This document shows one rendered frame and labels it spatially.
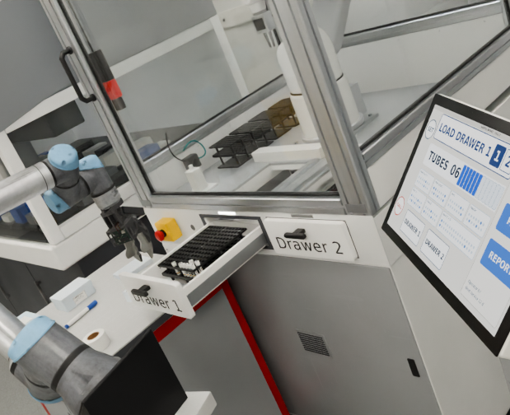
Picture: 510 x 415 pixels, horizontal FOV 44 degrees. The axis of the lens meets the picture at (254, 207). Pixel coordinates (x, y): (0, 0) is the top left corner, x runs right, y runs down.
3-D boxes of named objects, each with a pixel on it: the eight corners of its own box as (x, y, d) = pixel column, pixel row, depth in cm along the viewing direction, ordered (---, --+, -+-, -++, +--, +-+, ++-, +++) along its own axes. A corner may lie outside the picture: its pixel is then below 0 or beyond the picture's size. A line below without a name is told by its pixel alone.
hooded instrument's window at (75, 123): (50, 246, 240) (-11, 139, 224) (-78, 226, 373) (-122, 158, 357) (248, 118, 304) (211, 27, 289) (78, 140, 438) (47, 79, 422)
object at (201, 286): (190, 310, 167) (181, 291, 165) (139, 297, 186) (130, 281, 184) (285, 230, 190) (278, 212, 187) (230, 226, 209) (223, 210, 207)
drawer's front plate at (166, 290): (191, 319, 165) (174, 285, 161) (133, 305, 187) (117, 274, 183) (196, 315, 166) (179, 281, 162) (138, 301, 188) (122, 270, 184)
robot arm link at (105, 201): (97, 190, 191) (119, 181, 188) (105, 202, 193) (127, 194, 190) (87, 201, 184) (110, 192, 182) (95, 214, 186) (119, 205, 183)
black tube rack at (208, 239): (202, 290, 174) (192, 270, 172) (166, 282, 188) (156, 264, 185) (254, 246, 187) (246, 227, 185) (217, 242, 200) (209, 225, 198)
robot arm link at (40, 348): (48, 378, 129) (-3, 341, 132) (53, 400, 140) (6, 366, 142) (87, 334, 136) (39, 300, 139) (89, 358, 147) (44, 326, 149)
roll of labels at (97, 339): (105, 336, 189) (98, 325, 188) (114, 342, 183) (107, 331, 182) (84, 351, 186) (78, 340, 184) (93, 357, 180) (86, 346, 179)
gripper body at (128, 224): (114, 249, 189) (93, 215, 185) (124, 235, 196) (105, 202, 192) (135, 241, 186) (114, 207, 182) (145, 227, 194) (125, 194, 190)
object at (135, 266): (125, 282, 221) (123, 277, 220) (114, 277, 227) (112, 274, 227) (153, 261, 227) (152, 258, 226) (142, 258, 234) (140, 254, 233)
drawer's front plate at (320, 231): (354, 261, 160) (340, 224, 156) (275, 253, 181) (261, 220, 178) (358, 258, 161) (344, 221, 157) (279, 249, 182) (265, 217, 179)
